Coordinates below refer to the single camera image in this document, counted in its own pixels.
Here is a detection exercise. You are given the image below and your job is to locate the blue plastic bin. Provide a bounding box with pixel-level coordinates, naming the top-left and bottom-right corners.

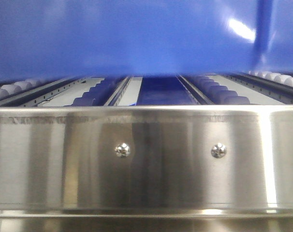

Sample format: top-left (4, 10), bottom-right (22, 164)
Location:
top-left (0, 0), bottom-right (293, 80)

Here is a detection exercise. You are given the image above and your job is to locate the roller conveyor rack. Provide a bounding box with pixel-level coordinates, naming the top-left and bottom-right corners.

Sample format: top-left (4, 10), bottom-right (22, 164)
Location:
top-left (0, 71), bottom-right (293, 107)

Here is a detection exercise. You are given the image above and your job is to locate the left silver screw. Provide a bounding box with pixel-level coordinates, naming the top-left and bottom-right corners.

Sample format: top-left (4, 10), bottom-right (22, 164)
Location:
top-left (115, 143), bottom-right (131, 158)

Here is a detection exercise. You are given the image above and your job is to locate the silver screw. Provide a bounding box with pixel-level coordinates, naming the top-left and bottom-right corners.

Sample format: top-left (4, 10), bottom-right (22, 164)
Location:
top-left (115, 143), bottom-right (131, 158)
top-left (211, 143), bottom-right (227, 159)

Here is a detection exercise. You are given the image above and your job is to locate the stainless steel end plate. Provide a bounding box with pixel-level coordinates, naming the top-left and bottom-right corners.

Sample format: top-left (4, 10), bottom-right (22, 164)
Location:
top-left (0, 105), bottom-right (293, 232)

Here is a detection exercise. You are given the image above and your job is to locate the right silver screw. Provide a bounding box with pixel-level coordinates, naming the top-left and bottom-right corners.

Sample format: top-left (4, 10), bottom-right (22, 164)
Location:
top-left (211, 143), bottom-right (227, 159)

